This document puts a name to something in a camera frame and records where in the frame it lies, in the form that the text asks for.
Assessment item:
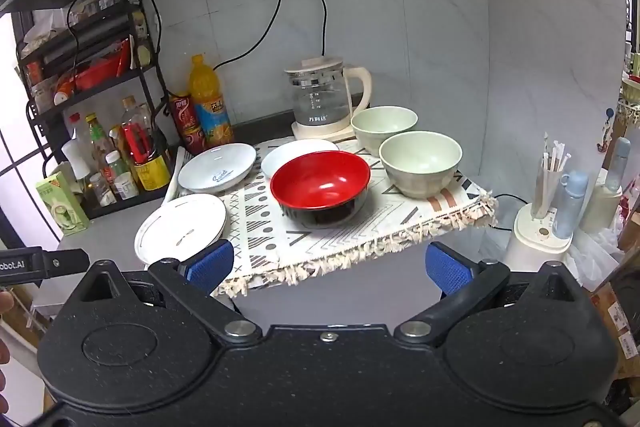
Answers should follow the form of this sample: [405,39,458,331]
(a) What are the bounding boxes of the brown cardboard box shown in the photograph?
[590,281,640,379]

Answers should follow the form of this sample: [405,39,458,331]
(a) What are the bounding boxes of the pale green bowl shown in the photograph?
[378,131,463,200]
[350,106,419,156]

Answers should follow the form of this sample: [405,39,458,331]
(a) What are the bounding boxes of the dark bottle with yellow label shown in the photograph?
[131,127,172,192]

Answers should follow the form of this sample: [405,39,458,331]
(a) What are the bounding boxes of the glass kettle with cream handle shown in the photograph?
[284,57,373,130]

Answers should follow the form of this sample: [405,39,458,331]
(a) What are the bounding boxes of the cream appliance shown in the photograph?
[579,179,624,234]

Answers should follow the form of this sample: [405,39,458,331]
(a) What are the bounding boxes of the bundle of wrapped chopsticks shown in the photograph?
[531,133,572,219]

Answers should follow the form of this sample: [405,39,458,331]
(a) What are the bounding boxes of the black framed glass door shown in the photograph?
[0,12,67,258]

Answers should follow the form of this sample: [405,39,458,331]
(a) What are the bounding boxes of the white plate with blue print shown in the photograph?
[177,143,258,194]

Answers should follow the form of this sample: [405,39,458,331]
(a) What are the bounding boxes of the red and black bowl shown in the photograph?
[270,151,372,229]

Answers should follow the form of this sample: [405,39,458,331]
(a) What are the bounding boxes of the brown sauce bottle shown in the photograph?
[107,124,132,158]

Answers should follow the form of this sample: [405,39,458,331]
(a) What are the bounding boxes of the patterned fringed cloth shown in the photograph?
[165,134,500,300]

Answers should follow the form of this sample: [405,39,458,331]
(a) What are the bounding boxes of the pale blue thermos bottle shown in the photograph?
[551,171,590,241]

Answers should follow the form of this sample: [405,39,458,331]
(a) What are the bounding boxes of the red plastic container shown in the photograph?
[74,39,132,92]

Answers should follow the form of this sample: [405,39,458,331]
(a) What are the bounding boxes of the person's left hand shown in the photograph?
[0,289,16,398]

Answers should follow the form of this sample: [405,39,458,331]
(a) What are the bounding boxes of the small clear salt jar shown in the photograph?
[86,173,117,208]

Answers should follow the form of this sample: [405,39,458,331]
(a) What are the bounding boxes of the green cardboard box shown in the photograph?
[35,171,91,237]

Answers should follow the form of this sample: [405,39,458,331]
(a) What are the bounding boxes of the white bowl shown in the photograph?
[260,139,341,182]

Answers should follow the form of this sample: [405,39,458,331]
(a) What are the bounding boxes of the white plastic bag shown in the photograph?
[569,227,627,294]

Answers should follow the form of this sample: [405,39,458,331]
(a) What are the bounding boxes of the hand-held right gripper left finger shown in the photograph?
[74,239,263,346]

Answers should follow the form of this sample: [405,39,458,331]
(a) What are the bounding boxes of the white plate with dark rim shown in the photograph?
[134,193,228,266]

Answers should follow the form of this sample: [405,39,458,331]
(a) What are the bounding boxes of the clear oil bottle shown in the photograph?
[62,113,100,182]

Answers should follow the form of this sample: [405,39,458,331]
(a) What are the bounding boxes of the black metal rack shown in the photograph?
[15,0,174,221]

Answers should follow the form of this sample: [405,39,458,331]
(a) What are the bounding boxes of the orange juice bottle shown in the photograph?
[189,53,235,148]

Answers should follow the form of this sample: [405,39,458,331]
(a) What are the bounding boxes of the clear bottle with brown cap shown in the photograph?
[120,96,157,158]

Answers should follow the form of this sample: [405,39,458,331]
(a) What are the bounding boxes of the white lid jar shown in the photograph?
[105,150,140,200]

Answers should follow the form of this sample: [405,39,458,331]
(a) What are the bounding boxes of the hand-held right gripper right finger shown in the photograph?
[394,242,592,349]

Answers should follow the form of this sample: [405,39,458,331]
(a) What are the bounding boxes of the white appliance with cup holder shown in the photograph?
[504,202,576,269]

